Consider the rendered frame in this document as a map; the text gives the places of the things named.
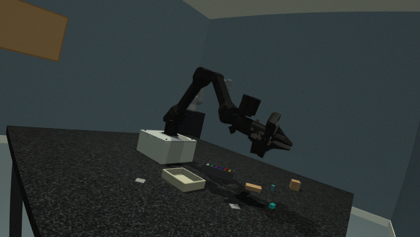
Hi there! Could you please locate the tan cube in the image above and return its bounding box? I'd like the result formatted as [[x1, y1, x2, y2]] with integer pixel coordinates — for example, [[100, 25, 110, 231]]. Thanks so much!
[[289, 179, 301, 191]]

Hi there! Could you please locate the tan rectangular block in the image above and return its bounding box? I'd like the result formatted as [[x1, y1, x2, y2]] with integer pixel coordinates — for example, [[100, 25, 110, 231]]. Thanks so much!
[[245, 183, 262, 193]]

